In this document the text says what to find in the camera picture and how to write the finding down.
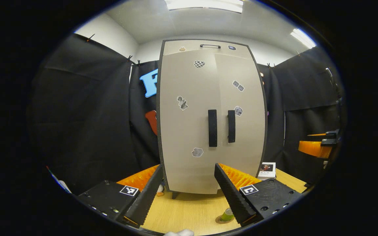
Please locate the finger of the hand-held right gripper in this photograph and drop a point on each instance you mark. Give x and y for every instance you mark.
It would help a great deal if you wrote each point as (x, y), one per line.
(318, 134)
(313, 148)

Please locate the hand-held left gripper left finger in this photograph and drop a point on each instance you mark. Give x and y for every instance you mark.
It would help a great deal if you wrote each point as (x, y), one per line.
(146, 196)

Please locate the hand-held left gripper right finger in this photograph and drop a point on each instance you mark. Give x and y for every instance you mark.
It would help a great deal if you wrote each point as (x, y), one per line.
(230, 196)

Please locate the green drink bottle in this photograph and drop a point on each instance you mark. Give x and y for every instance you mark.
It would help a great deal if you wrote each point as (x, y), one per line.
(227, 214)

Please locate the round cork coaster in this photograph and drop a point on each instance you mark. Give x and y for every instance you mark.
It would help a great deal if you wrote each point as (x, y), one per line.
(220, 222)

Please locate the grey cabinet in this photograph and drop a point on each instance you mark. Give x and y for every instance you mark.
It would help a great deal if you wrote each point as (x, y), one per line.
(175, 195)

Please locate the grey cabinet door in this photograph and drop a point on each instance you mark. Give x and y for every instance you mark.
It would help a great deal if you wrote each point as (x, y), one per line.
(251, 131)
(185, 131)

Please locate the grey cabinet drawer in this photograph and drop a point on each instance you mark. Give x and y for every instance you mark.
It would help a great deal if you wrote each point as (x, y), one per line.
(208, 53)

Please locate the penguin plush toy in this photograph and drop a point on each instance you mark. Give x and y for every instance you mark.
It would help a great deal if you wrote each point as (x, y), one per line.
(160, 188)

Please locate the silver metal hook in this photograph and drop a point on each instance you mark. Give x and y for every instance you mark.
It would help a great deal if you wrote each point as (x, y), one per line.
(330, 73)

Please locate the white blue-edged panel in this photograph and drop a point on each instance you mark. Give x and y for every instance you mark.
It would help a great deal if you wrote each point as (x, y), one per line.
(61, 184)

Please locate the large ceiling light panel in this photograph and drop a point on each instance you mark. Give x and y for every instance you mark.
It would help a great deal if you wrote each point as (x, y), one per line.
(205, 5)

